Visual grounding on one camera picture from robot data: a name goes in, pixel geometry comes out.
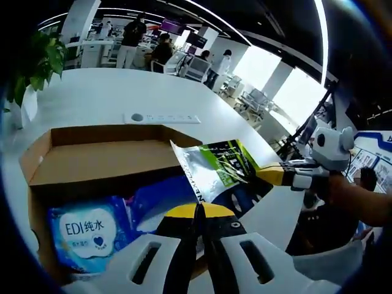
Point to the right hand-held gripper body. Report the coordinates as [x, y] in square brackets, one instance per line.
[332, 150]

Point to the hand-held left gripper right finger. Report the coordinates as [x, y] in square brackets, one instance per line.
[223, 245]

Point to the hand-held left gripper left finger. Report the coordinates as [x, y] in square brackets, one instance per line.
[174, 245]

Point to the silver green soft packet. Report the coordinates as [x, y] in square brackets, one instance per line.
[208, 165]

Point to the blue soft wipes pack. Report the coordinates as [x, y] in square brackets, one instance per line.
[85, 232]

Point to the brown cardboard shoe box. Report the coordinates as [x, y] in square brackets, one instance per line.
[107, 159]

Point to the dark computer monitor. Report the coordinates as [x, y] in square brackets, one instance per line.
[309, 130]

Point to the row of grey office chairs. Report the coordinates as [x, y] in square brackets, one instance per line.
[251, 98]

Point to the white power strip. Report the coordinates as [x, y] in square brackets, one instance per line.
[165, 118]

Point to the white office chair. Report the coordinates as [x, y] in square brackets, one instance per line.
[167, 65]

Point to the green plant in white pot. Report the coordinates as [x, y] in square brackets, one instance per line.
[46, 58]

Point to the blue white wall poster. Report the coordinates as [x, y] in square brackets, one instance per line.
[370, 144]

